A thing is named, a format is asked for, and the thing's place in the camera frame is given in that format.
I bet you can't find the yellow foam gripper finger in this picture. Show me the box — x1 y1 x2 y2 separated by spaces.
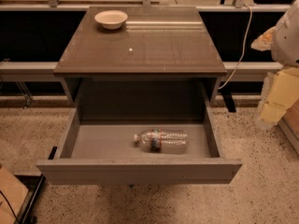
251 27 276 51
255 67 299 130

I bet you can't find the clear plastic water bottle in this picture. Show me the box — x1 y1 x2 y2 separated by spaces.
134 129 189 154

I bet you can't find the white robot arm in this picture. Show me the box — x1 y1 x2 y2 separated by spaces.
251 0 299 130

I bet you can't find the grey cabinet with counter top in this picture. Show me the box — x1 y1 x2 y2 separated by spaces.
54 7 226 122

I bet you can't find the open grey top drawer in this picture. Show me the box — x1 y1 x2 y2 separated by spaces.
36 107 242 185

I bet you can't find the cardboard box at right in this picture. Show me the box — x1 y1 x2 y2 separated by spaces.
278 100 299 154

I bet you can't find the white paper bowl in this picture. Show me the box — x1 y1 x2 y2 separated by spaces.
94 10 128 30

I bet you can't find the brown board at bottom left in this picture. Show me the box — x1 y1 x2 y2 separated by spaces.
0 165 29 224

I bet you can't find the white cable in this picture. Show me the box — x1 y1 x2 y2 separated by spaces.
218 4 253 91

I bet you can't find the grey rail barrier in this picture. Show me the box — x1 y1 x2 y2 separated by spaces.
0 62 282 82

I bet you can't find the black tray frame bottom left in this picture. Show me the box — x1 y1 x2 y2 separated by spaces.
14 175 46 224

